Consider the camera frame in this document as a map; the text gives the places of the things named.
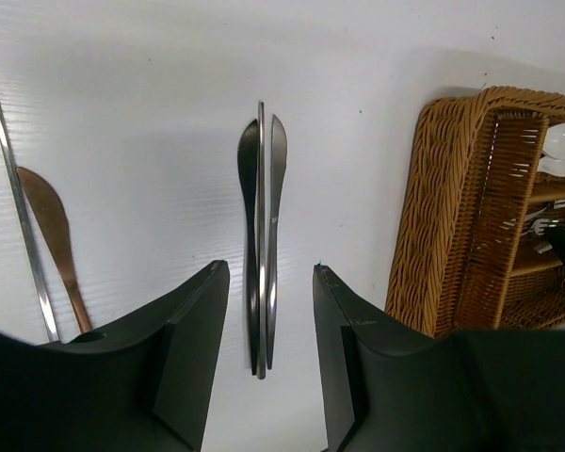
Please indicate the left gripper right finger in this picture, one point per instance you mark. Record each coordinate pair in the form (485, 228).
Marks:
(387, 387)

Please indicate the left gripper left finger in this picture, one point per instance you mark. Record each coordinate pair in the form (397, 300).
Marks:
(140, 383)

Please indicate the white ceramic spoon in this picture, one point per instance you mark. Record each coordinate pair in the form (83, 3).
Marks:
(552, 166)
(554, 143)

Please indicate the wicker cutlery tray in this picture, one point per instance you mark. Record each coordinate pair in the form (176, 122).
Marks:
(461, 261)

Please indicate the silver chopstick far left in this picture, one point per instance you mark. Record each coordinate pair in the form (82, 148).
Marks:
(30, 244)

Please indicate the silver knife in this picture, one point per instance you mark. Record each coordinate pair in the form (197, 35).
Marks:
(278, 163)

